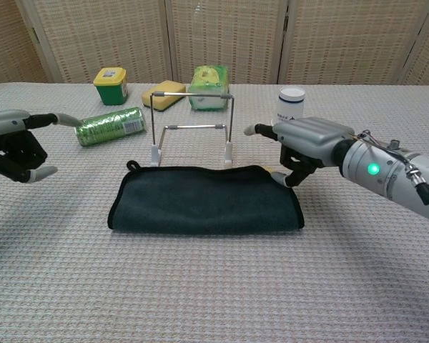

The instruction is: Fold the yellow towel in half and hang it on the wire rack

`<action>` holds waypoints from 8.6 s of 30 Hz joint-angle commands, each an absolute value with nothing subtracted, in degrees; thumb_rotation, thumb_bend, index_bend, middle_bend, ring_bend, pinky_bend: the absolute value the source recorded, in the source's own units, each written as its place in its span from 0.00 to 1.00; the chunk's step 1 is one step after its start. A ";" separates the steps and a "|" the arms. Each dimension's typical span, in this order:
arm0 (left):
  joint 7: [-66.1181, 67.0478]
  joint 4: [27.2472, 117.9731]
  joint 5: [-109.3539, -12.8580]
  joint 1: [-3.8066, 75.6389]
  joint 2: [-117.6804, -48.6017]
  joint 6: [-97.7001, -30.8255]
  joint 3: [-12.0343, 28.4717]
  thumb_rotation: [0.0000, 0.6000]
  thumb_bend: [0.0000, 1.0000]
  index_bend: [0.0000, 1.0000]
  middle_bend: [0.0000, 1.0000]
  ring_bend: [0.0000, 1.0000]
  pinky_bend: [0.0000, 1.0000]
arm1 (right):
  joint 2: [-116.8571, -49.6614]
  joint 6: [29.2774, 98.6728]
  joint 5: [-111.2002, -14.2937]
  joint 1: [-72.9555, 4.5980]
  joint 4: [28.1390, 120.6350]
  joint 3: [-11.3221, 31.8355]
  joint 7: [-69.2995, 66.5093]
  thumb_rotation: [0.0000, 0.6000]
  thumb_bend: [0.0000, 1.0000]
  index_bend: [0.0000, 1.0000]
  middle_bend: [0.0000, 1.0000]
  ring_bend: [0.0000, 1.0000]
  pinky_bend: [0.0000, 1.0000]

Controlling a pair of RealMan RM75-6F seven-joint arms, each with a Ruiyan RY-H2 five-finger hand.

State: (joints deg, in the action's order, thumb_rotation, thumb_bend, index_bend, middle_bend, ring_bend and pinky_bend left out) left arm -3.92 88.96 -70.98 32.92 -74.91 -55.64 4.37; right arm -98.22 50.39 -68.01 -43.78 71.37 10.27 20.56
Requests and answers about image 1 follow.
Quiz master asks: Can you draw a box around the green tissue pack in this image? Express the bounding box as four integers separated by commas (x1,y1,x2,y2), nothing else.
187,64,232,111

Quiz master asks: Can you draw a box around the small metal wire rack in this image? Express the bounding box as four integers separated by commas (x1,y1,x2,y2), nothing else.
148,89,237,172

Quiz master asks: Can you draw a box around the white paper cup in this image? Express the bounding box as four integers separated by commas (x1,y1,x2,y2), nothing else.
271,86,307,126

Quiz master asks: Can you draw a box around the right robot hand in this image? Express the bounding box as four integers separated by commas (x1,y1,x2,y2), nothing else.
243,116,355,189

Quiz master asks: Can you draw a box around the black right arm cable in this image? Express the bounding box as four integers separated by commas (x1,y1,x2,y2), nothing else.
407,162,429,207

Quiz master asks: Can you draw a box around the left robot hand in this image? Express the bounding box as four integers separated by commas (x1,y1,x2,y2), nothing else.
0,109,83,184

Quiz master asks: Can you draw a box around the green drink can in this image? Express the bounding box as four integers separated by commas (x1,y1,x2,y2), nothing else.
73,106,147,147

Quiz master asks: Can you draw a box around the yellow sponge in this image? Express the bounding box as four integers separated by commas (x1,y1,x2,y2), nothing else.
140,79,187,113

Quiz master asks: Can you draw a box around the green container with yellow lid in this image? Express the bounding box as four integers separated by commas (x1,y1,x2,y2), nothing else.
92,66,129,106

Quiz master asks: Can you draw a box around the woven folding screen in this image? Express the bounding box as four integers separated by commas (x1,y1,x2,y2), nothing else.
0,0,429,89

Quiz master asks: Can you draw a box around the grey woven tablecloth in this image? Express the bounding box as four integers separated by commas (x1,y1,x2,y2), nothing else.
0,81,429,343

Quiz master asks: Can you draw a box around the yellow towel with black trim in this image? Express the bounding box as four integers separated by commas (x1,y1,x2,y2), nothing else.
107,160,305,237

